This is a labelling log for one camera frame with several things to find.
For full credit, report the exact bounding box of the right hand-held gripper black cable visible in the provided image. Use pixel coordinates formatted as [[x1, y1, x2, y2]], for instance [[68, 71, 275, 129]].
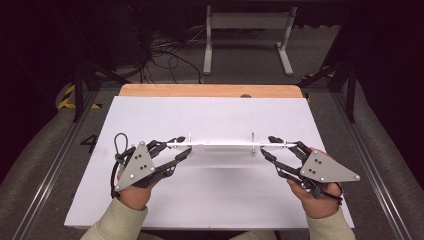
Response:
[[312, 181, 345, 206]]

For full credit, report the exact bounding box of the white metal stand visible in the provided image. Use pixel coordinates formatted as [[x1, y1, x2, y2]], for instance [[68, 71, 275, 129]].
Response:
[[202, 4, 299, 77]]

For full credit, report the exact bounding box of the tangle of black floor cables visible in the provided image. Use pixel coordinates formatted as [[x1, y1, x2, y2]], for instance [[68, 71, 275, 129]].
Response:
[[132, 24, 214, 85]]

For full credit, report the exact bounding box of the left hand-held gripper black cable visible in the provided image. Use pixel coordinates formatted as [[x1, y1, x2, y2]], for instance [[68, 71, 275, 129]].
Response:
[[110, 132, 135, 199]]

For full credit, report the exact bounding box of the person's right hand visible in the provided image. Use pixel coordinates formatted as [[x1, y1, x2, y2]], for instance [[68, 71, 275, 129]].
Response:
[[286, 147, 344, 220]]

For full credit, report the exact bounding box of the hand-held gripper black cable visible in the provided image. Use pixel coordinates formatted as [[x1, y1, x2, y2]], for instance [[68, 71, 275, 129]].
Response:
[[110, 132, 135, 199], [312, 181, 345, 206]]

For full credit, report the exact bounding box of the wooden table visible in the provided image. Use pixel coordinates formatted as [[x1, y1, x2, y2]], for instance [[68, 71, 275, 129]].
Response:
[[118, 83, 305, 100]]

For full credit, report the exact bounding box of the person's left hand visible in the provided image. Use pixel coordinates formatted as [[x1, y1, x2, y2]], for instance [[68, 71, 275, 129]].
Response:
[[116, 169, 158, 212]]

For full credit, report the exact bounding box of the black metal stand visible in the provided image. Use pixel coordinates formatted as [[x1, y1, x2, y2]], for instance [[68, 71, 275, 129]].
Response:
[[297, 59, 360, 124], [67, 6, 133, 124]]

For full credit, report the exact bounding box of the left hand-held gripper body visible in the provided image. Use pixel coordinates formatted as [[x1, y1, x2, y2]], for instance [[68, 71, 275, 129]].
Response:
[[114, 139, 177, 193]]

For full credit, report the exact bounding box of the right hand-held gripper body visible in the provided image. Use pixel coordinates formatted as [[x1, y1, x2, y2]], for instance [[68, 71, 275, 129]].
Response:
[[279, 142, 362, 201]]

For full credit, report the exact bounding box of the white board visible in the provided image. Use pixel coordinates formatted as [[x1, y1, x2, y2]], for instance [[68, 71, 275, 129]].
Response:
[[63, 95, 355, 231]]

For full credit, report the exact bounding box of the aluminium rail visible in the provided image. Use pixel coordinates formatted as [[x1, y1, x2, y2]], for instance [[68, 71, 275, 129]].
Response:
[[330, 90, 415, 240], [10, 89, 102, 240]]

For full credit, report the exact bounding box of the clear acrylic frame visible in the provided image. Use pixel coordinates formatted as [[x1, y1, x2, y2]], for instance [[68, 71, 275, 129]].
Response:
[[165, 139, 299, 158]]

